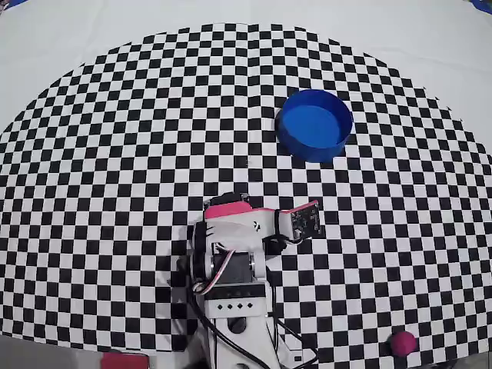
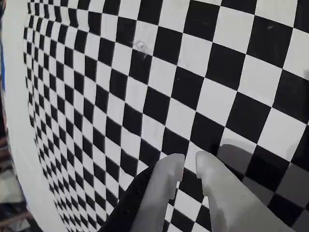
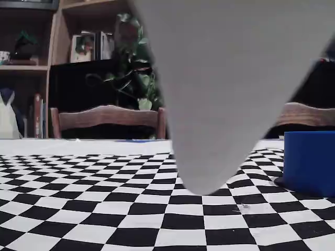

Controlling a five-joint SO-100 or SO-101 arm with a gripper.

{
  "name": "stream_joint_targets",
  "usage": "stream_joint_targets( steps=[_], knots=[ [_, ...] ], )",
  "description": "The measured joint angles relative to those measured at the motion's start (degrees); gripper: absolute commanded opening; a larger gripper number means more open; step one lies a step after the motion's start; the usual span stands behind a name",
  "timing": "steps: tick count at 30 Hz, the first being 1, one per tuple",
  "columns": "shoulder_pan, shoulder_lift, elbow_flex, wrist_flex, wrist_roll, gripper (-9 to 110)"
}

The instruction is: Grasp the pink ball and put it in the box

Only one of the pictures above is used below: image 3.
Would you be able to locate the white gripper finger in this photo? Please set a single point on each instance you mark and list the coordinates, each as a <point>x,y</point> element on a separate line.
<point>222,91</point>

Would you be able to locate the blue round box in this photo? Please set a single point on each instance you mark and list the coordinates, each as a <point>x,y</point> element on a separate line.
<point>311,164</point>

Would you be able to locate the black shelf box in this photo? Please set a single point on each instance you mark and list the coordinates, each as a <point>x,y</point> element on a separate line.
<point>26,4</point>

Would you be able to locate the green leafy plant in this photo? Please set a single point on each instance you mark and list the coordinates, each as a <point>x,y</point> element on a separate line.
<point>146,103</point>

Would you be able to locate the wooden chair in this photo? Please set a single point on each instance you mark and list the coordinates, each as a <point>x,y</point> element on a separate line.
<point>110,116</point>
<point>308,115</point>

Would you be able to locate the blue tape strip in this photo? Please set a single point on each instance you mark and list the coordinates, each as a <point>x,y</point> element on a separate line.
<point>141,141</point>

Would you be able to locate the framed floral card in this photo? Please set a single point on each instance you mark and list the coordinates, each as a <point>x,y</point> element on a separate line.
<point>82,48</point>

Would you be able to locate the black low cabinet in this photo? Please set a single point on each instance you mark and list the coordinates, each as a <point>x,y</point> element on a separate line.
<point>73,86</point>

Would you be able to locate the black white checkered mat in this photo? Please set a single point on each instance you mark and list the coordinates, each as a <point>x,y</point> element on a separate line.
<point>104,209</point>

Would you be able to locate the upright book row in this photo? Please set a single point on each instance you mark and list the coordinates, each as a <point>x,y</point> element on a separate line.
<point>39,117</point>

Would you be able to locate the dark bonsai model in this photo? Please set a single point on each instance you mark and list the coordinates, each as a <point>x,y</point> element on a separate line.
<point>26,47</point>

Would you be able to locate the white navy penguin figure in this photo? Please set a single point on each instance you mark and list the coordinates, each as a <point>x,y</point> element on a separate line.
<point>8,117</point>

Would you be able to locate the white patterned mug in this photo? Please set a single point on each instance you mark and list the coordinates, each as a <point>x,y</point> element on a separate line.
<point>4,57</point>

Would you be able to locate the white standing frame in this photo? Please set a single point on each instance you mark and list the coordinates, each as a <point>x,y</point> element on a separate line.
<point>104,47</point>

